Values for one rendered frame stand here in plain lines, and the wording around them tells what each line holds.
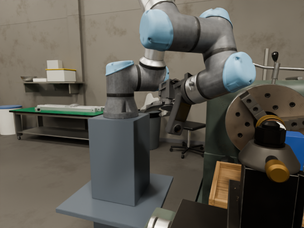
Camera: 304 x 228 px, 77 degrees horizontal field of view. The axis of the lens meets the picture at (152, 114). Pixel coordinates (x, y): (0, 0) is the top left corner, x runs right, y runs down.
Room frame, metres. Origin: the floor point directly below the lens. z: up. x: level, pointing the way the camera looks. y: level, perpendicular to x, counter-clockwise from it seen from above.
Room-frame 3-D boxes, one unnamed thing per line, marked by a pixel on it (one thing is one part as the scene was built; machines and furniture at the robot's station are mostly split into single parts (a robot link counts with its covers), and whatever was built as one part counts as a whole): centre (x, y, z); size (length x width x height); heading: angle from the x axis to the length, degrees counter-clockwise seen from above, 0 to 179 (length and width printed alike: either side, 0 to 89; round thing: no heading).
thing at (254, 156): (0.27, -0.18, 1.13); 0.08 x 0.08 x 0.03
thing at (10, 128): (4.72, 3.58, 0.34); 0.58 x 0.55 x 0.68; 73
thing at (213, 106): (1.18, -0.62, 1.06); 0.59 x 0.48 x 0.39; 157
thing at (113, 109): (0.82, 0.13, 1.15); 0.15 x 0.15 x 0.10
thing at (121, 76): (0.82, 0.13, 1.27); 0.13 x 0.12 x 0.14; 113
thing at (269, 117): (0.67, -0.43, 1.08); 0.09 x 0.09 x 0.09; 67
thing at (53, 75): (4.37, 2.03, 1.41); 0.49 x 0.40 x 0.28; 73
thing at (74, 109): (4.08, 1.93, 0.39); 2.15 x 0.82 x 0.78; 73
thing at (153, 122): (3.64, 0.09, 0.36); 0.58 x 0.56 x 0.71; 163
